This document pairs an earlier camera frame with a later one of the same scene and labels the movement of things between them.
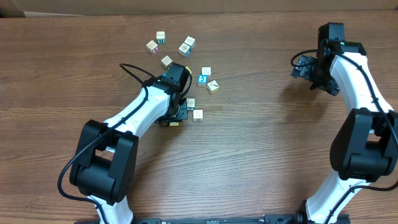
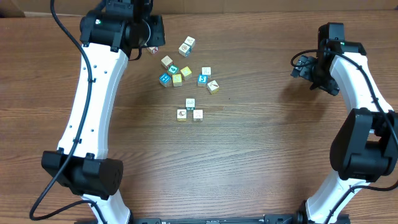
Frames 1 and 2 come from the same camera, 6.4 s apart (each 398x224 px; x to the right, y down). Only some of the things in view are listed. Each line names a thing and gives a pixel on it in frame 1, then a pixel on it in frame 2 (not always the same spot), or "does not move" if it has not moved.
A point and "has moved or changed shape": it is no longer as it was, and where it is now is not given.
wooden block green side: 191,104 does not move
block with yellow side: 174,124 has moved or changed shape
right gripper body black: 304,66 does not move
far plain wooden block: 190,41 does not move
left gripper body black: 175,117 to 154,34
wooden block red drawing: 198,116 does not move
